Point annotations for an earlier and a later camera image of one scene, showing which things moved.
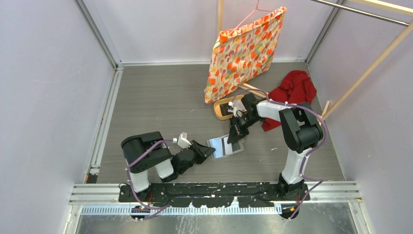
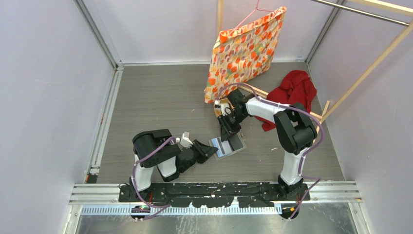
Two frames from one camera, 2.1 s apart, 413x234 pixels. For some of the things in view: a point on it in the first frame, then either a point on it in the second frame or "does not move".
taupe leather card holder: x=223 y=149 does not move
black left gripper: x=204 y=151 does not move
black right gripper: x=236 y=132 -> x=227 y=129
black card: x=235 y=146 does not move
